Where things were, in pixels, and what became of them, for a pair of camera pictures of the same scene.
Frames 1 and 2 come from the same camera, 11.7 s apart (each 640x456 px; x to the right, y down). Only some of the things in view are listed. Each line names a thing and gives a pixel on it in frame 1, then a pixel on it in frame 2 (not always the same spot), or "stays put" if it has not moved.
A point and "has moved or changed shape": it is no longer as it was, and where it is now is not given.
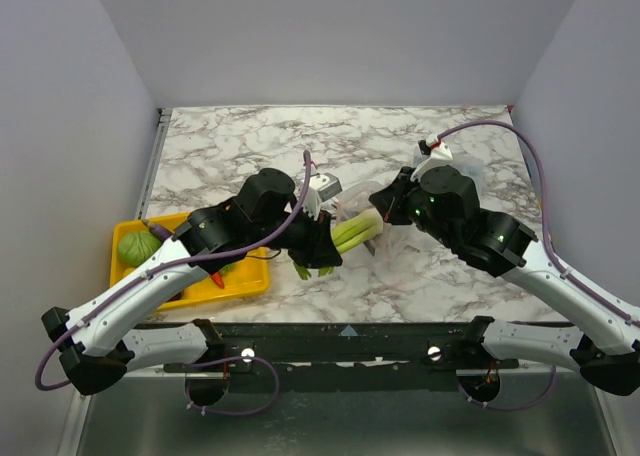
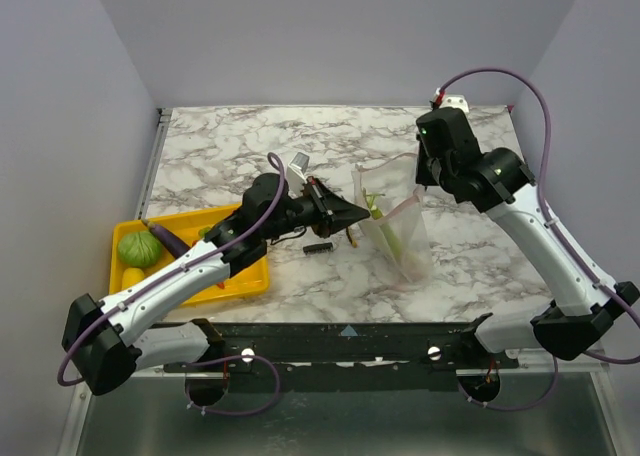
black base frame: (395, 344) stays put
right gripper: (388, 202) to (425, 171)
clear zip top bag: (401, 259) has moved or changed shape
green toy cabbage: (134, 247) stays put
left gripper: (318, 249) to (333, 212)
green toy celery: (348, 235) to (378, 216)
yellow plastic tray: (251, 274) stays put
